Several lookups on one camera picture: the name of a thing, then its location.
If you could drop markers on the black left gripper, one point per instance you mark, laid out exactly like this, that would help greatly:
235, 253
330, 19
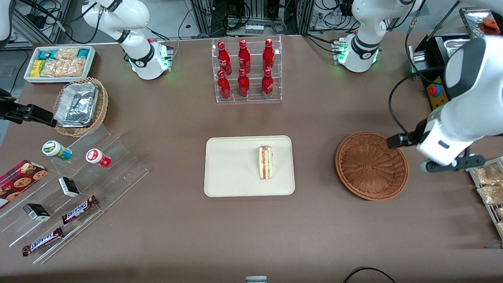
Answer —
415, 137

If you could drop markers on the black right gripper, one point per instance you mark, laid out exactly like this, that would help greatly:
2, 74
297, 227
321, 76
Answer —
11, 111

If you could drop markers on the triangular sandwich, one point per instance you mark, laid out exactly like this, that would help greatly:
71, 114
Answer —
265, 163

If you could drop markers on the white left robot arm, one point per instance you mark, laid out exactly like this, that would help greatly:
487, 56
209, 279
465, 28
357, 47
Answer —
471, 114

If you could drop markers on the brown wicker basket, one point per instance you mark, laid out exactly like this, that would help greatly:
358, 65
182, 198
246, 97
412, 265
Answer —
365, 169

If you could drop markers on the light wicker basket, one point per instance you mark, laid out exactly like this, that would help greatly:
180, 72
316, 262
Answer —
101, 114

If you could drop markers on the stainless steel tray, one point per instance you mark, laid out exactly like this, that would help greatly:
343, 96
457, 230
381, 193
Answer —
473, 17

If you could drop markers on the cream plastic tray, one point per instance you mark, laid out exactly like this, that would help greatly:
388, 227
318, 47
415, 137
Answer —
232, 165

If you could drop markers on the green lid cup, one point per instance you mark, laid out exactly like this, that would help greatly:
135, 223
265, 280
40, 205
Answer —
51, 148

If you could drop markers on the aluminium foil container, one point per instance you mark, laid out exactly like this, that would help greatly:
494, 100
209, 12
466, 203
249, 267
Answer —
76, 104

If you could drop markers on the white plastic snack bin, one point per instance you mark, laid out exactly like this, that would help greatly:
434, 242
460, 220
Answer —
59, 80

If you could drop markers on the yellow snack packet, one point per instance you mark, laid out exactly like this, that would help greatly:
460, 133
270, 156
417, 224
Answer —
37, 68

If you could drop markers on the clear bag of crackers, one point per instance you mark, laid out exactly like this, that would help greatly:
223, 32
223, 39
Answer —
67, 54
67, 68

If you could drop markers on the red emergency stop button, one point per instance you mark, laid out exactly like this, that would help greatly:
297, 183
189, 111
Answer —
434, 90

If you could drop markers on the teal snack packet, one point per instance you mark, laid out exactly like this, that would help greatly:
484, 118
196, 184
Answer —
83, 53
46, 54

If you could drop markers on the red lid cup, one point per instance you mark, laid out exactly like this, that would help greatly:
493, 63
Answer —
93, 156

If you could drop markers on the red tartan cookie box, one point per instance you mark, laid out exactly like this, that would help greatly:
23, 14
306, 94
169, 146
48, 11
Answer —
19, 181

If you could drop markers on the small black box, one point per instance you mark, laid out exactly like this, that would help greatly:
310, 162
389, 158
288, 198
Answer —
37, 212
68, 187

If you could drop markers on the black machine with yellow panel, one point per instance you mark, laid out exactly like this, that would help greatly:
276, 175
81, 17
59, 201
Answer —
436, 59

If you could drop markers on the clear acrylic step display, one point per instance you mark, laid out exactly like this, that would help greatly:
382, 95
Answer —
118, 173

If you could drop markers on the clear bag of pastries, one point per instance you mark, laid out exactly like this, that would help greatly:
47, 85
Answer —
500, 213
489, 177
493, 194

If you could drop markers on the Snickers chocolate bar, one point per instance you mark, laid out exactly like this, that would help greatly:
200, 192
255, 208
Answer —
42, 241
78, 210

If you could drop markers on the stainless steel pan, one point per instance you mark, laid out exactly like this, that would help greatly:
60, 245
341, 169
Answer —
456, 44

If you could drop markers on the red cola bottle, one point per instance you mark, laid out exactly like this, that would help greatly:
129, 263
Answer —
244, 57
243, 84
267, 84
224, 59
224, 87
268, 55

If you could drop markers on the clear acrylic bottle rack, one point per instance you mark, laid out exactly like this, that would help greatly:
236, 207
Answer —
255, 99

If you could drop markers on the orange red food piece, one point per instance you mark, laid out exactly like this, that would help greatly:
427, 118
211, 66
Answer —
491, 22

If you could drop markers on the white power strip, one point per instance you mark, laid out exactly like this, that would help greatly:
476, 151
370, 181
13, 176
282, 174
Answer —
254, 28

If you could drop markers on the small grey device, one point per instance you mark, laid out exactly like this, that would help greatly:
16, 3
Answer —
256, 280

